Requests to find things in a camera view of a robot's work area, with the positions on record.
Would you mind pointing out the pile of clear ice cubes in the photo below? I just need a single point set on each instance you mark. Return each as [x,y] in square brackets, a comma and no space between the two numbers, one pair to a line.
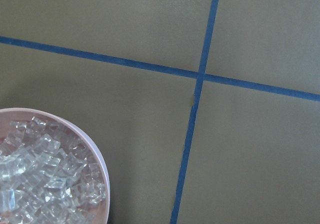
[47,175]

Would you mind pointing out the pink bowl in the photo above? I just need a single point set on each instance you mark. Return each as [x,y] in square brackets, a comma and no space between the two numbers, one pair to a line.
[7,115]

